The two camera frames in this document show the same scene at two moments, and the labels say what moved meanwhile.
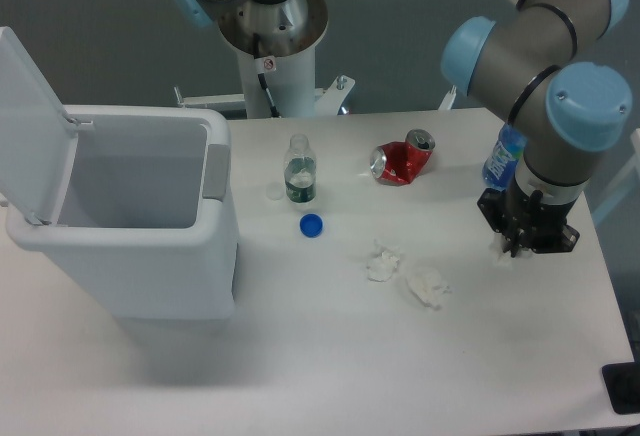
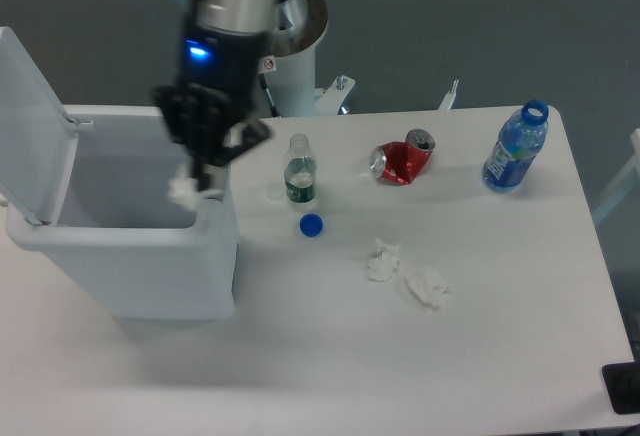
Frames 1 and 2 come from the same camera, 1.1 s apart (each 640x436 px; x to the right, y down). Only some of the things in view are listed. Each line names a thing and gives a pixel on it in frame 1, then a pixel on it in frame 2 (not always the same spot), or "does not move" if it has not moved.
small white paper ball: x=500 y=257 to x=186 y=193
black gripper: x=534 y=225 to x=210 y=109
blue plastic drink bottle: x=501 y=161 does not move
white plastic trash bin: x=147 y=212 does not move
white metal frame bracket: x=329 y=100 does not move
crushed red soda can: x=401 y=162 does not move
